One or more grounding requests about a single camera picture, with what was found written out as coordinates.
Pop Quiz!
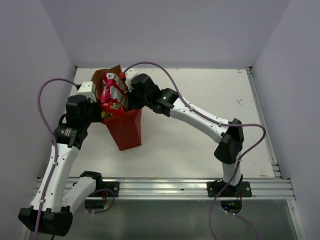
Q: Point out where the red snack packet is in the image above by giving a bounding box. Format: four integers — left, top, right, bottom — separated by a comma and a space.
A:
100, 100, 127, 117

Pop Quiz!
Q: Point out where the pink foil snack bag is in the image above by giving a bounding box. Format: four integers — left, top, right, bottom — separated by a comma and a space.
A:
99, 72, 129, 112

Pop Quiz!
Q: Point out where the red paper bag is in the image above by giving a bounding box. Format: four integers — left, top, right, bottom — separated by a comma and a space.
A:
91, 65, 142, 151

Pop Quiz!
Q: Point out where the tan kettle chips bag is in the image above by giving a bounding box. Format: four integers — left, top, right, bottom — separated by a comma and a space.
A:
101, 111, 114, 120

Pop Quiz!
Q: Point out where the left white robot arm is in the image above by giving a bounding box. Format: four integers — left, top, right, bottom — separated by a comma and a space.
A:
18, 94, 104, 237

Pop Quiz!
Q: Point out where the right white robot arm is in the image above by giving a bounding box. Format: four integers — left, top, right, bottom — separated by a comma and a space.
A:
124, 70, 244, 197

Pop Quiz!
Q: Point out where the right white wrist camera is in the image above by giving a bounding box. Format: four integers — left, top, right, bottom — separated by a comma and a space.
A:
119, 68, 138, 92

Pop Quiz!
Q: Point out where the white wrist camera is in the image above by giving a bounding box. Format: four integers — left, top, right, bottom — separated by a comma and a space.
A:
76, 81, 97, 102
119, 68, 138, 92

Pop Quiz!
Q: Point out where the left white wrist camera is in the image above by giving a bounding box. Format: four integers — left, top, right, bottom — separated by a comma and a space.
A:
76, 81, 97, 102

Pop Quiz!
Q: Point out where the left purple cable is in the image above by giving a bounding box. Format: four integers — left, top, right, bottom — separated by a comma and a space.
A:
32, 78, 81, 240

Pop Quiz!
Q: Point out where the purple cable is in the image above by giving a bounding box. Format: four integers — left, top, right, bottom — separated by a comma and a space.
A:
124, 61, 266, 240
32, 78, 81, 240

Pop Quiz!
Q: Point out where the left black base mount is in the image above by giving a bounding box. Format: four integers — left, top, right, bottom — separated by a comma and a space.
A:
93, 181, 120, 198

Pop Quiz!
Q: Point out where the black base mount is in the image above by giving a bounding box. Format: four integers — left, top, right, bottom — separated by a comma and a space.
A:
93, 181, 120, 198
206, 180, 253, 198

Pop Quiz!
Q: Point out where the aluminium front rail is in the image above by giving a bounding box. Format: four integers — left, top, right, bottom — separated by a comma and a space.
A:
32, 176, 296, 201

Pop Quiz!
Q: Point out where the aluminium rail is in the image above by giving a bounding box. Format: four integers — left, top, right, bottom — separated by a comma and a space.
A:
32, 176, 296, 201
245, 67, 282, 179

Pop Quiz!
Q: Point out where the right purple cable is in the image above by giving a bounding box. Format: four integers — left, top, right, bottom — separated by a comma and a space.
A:
124, 61, 266, 240

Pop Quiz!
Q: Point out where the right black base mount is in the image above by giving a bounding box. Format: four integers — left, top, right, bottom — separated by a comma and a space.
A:
206, 180, 253, 198

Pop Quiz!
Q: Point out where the aluminium right side rail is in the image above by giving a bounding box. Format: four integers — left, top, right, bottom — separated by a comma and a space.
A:
245, 67, 282, 179

